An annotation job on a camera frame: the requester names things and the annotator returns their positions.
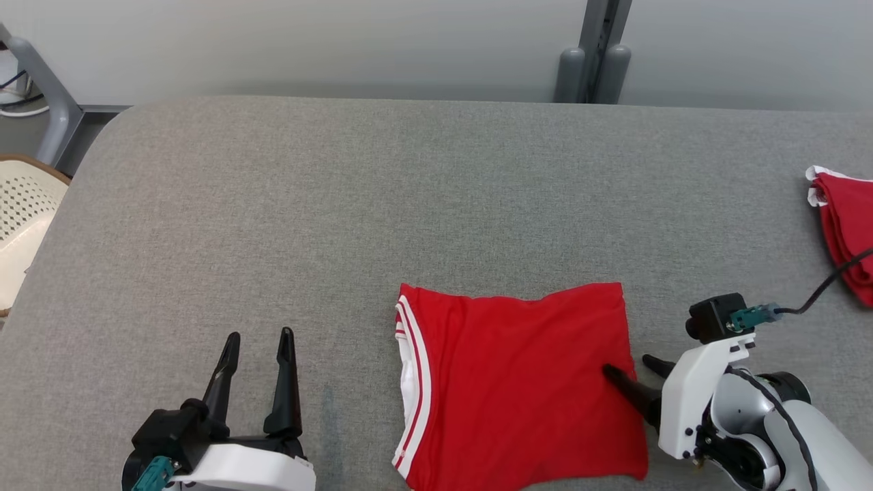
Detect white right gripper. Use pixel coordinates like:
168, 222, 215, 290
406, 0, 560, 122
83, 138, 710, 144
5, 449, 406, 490
604, 332, 756, 459

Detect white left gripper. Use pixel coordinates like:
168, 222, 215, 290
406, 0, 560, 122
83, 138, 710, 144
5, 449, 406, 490
171, 327, 316, 491

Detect red shirt with striped trim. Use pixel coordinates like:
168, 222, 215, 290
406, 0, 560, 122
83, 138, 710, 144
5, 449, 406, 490
394, 282, 649, 491

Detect red shorts with white stripe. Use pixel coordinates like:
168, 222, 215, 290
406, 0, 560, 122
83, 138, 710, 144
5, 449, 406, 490
806, 166, 873, 308

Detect cream perforated laundry basket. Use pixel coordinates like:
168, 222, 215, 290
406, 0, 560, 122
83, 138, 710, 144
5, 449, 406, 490
0, 155, 71, 318

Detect dark grey vertical column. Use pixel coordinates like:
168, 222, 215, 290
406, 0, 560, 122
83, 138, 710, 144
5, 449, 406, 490
578, 0, 634, 103

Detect teal plug left camera cable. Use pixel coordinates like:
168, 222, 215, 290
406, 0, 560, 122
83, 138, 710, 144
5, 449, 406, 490
133, 457, 177, 491

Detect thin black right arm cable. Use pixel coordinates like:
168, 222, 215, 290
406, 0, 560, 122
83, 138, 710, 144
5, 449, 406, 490
726, 368, 819, 491

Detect grey cylindrical post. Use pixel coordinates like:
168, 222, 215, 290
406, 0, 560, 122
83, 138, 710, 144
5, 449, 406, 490
597, 44, 632, 104
554, 46, 587, 103

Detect grey metal frame leg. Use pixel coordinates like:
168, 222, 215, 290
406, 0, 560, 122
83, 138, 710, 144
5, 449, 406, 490
0, 24, 132, 175

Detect white floor cable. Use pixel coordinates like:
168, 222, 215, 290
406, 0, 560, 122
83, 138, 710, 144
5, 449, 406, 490
0, 101, 50, 119

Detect black floor cable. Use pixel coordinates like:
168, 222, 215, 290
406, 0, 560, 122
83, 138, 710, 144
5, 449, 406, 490
0, 68, 33, 110

